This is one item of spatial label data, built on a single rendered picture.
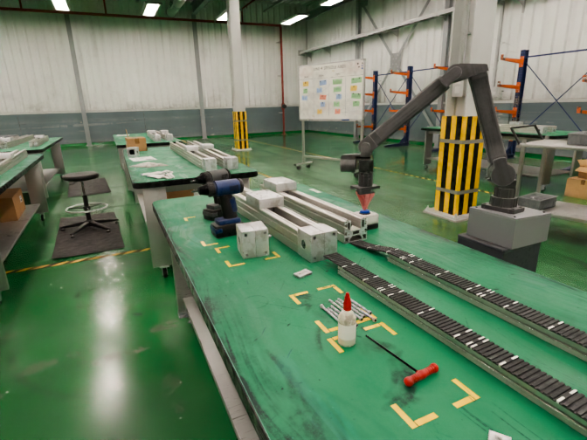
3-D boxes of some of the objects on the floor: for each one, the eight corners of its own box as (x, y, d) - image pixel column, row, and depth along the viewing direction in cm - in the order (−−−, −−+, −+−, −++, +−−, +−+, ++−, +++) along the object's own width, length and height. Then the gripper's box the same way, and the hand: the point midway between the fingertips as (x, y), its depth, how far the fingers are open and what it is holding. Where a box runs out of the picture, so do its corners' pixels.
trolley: (643, 244, 341) (673, 127, 312) (624, 259, 310) (654, 131, 280) (520, 219, 420) (535, 124, 391) (495, 230, 389) (508, 127, 360)
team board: (293, 170, 768) (290, 65, 711) (310, 167, 801) (308, 66, 745) (355, 178, 665) (357, 57, 609) (371, 175, 699) (375, 58, 643)
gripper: (360, 174, 146) (359, 213, 150) (382, 171, 150) (379, 209, 155) (349, 171, 151) (348, 209, 156) (370, 168, 156) (369, 206, 160)
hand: (364, 208), depth 155 cm, fingers closed
